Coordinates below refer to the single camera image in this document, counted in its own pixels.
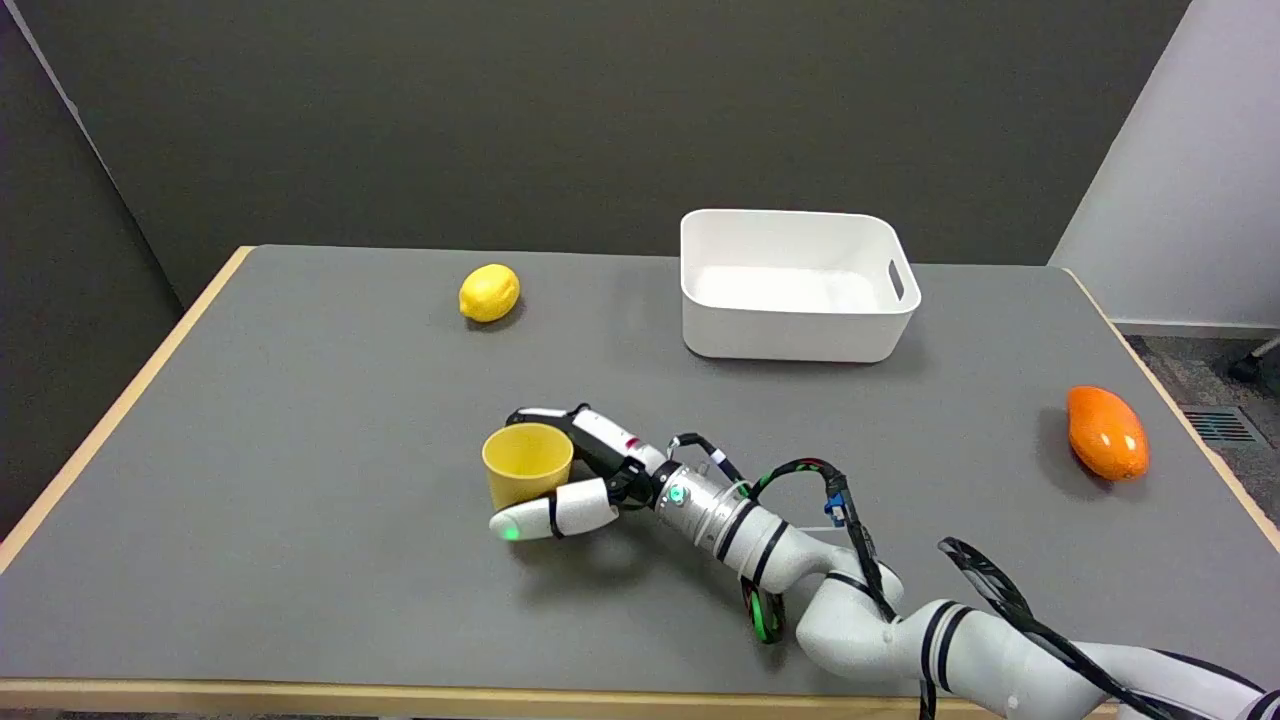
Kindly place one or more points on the yellow lemon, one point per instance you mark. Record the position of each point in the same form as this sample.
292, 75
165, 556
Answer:
489, 292

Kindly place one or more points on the orange mango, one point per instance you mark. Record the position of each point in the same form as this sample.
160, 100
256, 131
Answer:
1106, 433

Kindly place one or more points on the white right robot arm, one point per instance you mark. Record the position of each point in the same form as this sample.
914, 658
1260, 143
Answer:
860, 610

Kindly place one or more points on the yellow plastic cup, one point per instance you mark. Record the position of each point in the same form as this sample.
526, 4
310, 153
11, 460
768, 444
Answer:
527, 465

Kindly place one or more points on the floor vent grille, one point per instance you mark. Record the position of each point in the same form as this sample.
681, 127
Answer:
1218, 425

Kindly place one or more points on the black chair caster leg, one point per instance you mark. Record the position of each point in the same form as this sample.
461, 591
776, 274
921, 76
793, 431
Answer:
1253, 362

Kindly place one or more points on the white plastic storage box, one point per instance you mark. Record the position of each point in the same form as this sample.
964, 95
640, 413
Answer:
795, 285

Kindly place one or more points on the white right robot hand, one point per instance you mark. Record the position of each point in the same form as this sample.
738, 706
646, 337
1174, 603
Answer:
585, 505

